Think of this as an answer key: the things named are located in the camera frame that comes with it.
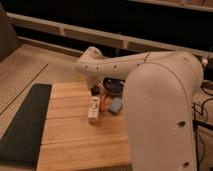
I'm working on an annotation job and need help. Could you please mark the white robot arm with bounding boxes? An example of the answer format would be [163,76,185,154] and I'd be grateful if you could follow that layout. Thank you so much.
[76,47,203,171]

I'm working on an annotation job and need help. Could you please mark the dark blue bowl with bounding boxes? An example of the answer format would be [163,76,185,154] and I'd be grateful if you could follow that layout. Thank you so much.
[103,78,125,96]

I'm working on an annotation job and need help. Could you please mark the orange marker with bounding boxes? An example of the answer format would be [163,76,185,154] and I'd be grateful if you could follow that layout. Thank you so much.
[100,94,107,112]

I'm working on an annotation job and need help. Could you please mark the white bottle with label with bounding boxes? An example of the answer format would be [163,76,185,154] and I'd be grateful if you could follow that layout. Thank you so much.
[88,96,100,123]

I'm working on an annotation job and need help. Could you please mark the wooden board table top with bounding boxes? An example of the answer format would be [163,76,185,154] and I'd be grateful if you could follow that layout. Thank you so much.
[36,82,132,171]

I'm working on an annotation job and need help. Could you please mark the black floor mat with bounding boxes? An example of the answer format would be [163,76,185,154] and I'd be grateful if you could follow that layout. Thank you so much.
[0,84,52,167]

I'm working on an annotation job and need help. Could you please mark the white power plug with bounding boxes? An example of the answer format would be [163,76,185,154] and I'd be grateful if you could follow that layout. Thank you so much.
[201,58,208,65]

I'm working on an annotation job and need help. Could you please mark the white shelf rail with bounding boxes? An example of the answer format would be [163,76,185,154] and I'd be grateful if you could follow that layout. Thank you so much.
[7,12,213,59]

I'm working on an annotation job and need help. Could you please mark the black cables on floor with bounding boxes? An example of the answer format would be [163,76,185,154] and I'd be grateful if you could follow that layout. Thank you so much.
[192,79,213,171]

